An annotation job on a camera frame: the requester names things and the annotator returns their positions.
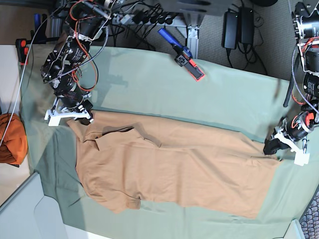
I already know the red black clamp at left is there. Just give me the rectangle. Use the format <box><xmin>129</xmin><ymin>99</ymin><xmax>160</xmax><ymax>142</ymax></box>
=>
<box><xmin>15</xmin><ymin>38</ymin><xmax>30</xmax><ymax>65</ymax></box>

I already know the black power adapter brick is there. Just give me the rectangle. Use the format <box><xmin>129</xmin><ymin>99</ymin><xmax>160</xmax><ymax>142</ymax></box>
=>
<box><xmin>221</xmin><ymin>11</ymin><xmax>238</xmax><ymax>49</ymax></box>

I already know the green table cloth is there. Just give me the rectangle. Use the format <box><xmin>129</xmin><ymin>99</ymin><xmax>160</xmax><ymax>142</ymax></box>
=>
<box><xmin>21</xmin><ymin>45</ymin><xmax>319</xmax><ymax>239</ymax></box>

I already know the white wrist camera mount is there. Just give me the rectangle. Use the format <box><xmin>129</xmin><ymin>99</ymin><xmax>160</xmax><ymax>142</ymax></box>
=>
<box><xmin>44</xmin><ymin>97</ymin><xmax>94</xmax><ymax>126</ymax></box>

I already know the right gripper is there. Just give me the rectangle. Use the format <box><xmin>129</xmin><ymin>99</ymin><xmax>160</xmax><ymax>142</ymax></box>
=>
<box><xmin>53</xmin><ymin>96</ymin><xmax>94</xmax><ymax>124</ymax></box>

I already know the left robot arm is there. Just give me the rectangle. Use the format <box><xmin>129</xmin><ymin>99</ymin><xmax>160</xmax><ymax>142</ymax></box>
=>
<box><xmin>263</xmin><ymin>0</ymin><xmax>319</xmax><ymax>155</ymax></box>

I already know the orange folded cloth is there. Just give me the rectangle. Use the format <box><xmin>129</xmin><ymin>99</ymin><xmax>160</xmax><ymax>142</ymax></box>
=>
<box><xmin>0</xmin><ymin>114</ymin><xmax>28</xmax><ymax>165</ymax></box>

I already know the grey plastic bin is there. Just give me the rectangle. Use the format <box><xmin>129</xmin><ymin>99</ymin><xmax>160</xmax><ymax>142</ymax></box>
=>
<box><xmin>0</xmin><ymin>173</ymin><xmax>68</xmax><ymax>239</ymax></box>

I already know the white cable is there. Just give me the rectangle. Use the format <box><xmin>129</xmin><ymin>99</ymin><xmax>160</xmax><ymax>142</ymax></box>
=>
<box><xmin>0</xmin><ymin>0</ymin><xmax>85</xmax><ymax>147</ymax></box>

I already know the aluminium frame profile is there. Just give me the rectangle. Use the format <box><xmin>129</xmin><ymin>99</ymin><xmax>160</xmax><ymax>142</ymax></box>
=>
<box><xmin>172</xmin><ymin>13</ymin><xmax>203</xmax><ymax>59</ymax></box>

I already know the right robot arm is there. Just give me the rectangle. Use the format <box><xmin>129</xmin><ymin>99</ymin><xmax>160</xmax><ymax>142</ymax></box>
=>
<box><xmin>41</xmin><ymin>0</ymin><xmax>117</xmax><ymax>126</ymax></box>

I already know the tan T-shirt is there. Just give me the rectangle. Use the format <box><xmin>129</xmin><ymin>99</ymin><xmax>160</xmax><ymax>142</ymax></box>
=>
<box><xmin>68</xmin><ymin>111</ymin><xmax>280</xmax><ymax>219</ymax></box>

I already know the white power strip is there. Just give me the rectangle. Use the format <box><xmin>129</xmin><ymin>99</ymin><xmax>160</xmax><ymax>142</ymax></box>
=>
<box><xmin>112</xmin><ymin>11</ymin><xmax>185</xmax><ymax>26</ymax></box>

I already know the blue and red clamp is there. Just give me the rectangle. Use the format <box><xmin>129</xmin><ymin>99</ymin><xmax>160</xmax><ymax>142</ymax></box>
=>
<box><xmin>158</xmin><ymin>28</ymin><xmax>205</xmax><ymax>82</ymax></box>

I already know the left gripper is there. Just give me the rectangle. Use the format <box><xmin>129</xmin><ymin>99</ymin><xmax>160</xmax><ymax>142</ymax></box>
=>
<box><xmin>263</xmin><ymin>112</ymin><xmax>315</xmax><ymax>155</ymax></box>

